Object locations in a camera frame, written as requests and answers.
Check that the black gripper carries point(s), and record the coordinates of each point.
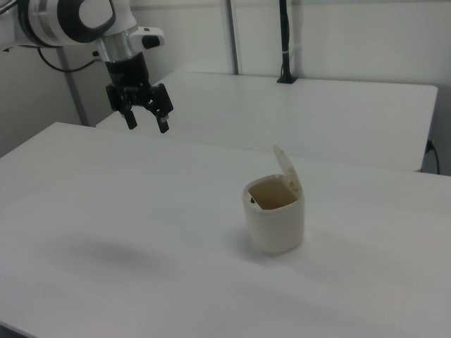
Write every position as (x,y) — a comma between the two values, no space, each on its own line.
(128,75)

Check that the cream trash bin lid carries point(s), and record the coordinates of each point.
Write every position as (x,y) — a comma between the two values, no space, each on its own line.
(287,169)

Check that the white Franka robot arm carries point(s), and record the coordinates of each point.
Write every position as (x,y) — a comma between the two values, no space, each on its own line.
(53,21)

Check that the white plastic side table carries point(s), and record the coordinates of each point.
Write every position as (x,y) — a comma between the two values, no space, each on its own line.
(282,112)

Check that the black pole with base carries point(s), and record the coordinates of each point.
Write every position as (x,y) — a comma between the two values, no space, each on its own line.
(284,35)

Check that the grey metal frame post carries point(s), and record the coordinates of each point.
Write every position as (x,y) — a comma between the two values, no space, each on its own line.
(74,91)

